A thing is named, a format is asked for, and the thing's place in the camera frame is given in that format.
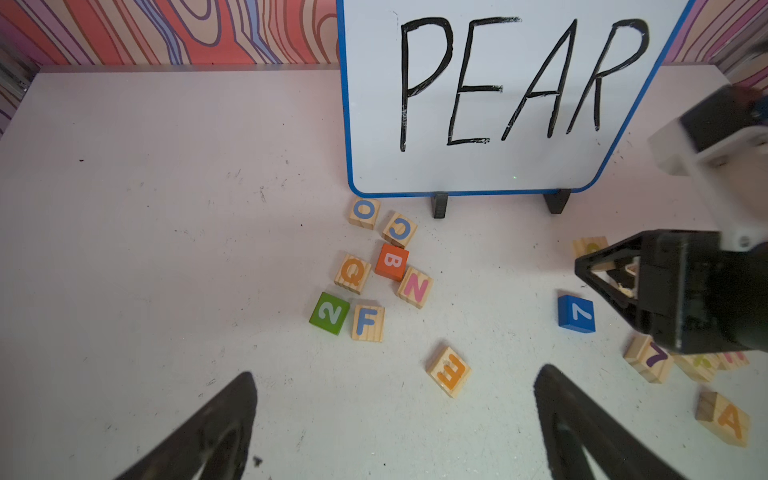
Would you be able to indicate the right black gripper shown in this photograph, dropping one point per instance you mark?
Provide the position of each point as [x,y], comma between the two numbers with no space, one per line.
[693,297]

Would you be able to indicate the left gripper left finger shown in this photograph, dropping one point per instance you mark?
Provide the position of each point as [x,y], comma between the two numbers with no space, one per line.
[212,444]

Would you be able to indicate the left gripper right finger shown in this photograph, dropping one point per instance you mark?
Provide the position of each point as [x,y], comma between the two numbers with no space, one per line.
[575,427]

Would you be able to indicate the wooden block letter E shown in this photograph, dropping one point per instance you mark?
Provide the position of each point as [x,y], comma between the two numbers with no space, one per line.
[449,371]

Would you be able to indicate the wooden block letter A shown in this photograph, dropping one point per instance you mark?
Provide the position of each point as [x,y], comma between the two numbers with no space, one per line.
[723,418]

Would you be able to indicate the wooden block yellow letter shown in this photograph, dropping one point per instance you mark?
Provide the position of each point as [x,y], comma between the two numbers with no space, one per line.
[588,245]

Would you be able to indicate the wooden block green letter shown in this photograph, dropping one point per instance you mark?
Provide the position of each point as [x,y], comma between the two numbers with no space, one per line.
[702,368]

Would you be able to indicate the wooden block pink letter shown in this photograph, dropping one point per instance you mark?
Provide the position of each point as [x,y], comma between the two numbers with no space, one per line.
[732,360]

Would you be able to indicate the wooden block letter F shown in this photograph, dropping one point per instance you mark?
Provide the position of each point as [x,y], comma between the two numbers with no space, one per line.
[368,323]

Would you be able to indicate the wooden block letter N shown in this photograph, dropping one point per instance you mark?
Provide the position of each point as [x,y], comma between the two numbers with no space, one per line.
[415,287]

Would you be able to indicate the wooden block letter Q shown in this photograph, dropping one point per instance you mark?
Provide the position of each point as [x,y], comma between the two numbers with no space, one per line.
[353,274]

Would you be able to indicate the orange block letter B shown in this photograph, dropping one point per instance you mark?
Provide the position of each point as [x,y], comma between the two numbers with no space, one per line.
[392,262]

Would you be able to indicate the wooden block letter C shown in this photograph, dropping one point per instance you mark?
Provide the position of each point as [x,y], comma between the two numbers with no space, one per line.
[399,230]

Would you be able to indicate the white board reading PEAR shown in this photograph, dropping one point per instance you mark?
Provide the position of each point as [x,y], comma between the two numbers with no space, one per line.
[493,97]

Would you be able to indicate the wooden block letter O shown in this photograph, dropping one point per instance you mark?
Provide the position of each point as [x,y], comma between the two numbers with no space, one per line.
[364,213]

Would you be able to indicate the blue block number 7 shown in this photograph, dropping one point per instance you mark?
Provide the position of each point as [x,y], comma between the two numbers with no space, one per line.
[576,314]

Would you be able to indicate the wooden block purple 7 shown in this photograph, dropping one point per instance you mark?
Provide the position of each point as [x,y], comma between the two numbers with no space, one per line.
[648,359]

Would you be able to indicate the green block number 2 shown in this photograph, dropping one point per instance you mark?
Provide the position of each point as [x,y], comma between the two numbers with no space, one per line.
[330,313]

